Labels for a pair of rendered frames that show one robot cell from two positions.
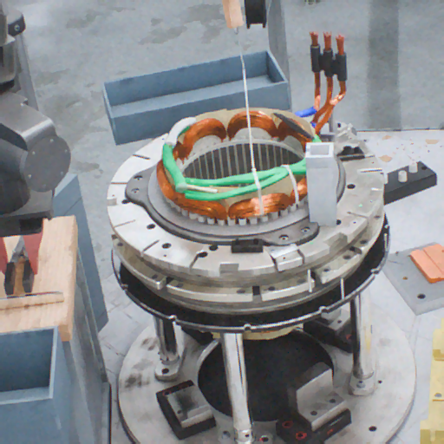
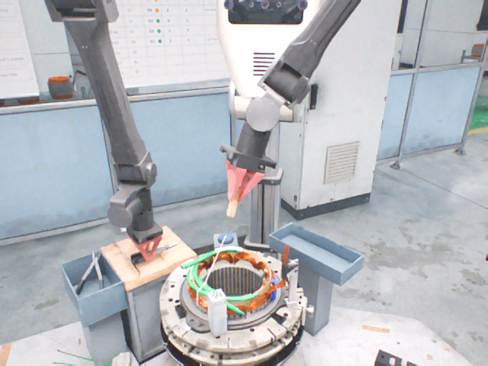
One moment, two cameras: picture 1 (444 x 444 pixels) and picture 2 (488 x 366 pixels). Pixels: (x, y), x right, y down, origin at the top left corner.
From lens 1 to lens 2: 94 cm
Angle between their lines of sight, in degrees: 46
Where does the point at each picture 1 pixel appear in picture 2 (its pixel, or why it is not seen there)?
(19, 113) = (126, 192)
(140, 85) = (305, 233)
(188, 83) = (324, 245)
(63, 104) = (442, 248)
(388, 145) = (441, 353)
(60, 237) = (180, 257)
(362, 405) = not seen: outside the picture
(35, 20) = (469, 213)
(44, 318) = (126, 276)
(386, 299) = not seen: outside the picture
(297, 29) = not seen: outside the picture
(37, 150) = (114, 209)
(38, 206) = (139, 235)
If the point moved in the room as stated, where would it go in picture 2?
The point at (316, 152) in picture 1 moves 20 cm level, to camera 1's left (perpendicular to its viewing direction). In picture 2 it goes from (220, 296) to (172, 248)
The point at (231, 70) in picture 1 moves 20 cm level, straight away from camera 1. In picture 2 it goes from (343, 253) to (388, 231)
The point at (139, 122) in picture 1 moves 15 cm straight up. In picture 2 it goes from (277, 244) to (280, 198)
